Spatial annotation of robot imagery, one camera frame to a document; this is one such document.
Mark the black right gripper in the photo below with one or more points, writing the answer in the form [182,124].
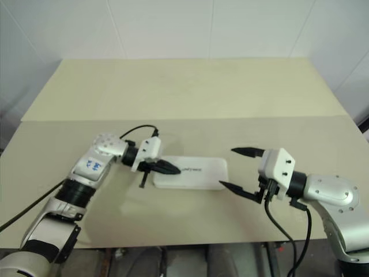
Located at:
[266,190]

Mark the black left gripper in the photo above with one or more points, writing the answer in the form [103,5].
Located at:
[145,166]

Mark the white rectangular box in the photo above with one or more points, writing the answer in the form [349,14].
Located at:
[201,179]

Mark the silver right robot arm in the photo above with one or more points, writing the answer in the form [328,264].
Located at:
[331,187]

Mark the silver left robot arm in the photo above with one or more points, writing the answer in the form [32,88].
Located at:
[89,167]

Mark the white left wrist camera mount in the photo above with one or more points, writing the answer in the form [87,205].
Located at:
[150,147]

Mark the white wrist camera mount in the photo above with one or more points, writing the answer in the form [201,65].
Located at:
[278,164]
[150,147]

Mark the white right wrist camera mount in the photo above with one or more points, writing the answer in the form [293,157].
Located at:
[278,164]

